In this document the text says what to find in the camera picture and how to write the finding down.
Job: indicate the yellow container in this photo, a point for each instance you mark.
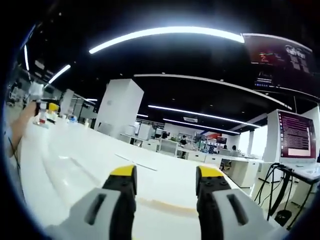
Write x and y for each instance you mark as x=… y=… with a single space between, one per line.
x=54 y=107

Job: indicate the white bottle red base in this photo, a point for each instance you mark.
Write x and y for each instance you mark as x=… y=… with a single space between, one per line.
x=43 y=112

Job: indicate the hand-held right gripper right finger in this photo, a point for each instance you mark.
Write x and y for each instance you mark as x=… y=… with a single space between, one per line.
x=212 y=200

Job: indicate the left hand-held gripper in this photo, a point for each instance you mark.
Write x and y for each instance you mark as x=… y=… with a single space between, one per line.
x=36 y=90

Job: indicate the desktop monitor purple screen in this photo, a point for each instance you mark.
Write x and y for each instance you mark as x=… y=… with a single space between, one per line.
x=297 y=135

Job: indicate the short ceiling light strip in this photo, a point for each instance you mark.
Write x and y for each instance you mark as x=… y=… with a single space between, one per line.
x=59 y=73

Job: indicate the hanging dark monitor screen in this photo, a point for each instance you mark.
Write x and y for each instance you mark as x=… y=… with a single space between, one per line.
x=282 y=62

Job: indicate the long ceiling light strip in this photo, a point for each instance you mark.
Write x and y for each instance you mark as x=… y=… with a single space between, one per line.
x=160 y=35

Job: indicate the row of white office desks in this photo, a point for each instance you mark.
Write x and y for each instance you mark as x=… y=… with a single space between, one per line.
x=200 y=156

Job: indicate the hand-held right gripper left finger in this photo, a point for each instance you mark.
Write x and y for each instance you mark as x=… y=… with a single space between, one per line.
x=117 y=200

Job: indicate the white square pillar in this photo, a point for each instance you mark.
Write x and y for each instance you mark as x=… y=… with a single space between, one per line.
x=120 y=107

